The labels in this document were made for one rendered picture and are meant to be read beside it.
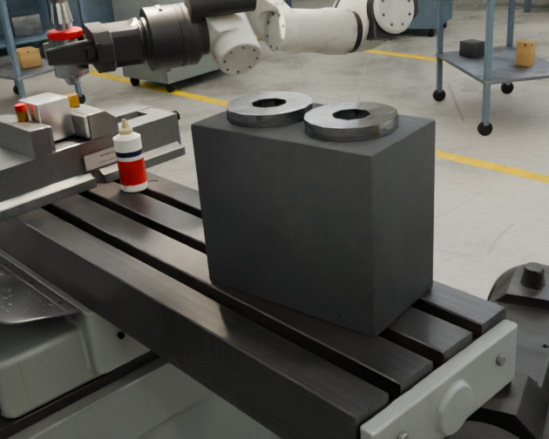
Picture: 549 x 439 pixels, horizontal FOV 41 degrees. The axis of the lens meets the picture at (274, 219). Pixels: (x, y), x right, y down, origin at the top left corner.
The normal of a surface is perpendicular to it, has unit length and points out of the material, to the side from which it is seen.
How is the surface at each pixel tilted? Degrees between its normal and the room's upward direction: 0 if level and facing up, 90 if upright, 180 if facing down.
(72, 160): 90
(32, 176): 90
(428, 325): 0
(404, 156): 90
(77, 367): 90
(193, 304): 0
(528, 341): 0
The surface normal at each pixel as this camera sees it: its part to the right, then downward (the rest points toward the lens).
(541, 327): -0.07, -0.91
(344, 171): -0.62, 0.37
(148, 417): 0.68, 0.25
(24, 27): 0.46, 0.33
